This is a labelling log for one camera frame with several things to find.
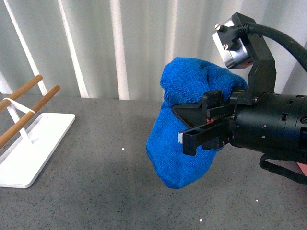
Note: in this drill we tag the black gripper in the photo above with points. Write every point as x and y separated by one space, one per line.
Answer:
276 125

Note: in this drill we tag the blue microfiber cloth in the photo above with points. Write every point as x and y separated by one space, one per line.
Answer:
185 80

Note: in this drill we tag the pink plastic bin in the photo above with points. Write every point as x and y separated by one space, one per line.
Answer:
303 168

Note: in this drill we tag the white towel rack stand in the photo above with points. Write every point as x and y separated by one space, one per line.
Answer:
40 134

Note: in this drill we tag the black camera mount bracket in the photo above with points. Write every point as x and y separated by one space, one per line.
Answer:
262 76

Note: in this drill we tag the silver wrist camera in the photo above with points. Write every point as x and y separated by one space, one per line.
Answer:
237 58

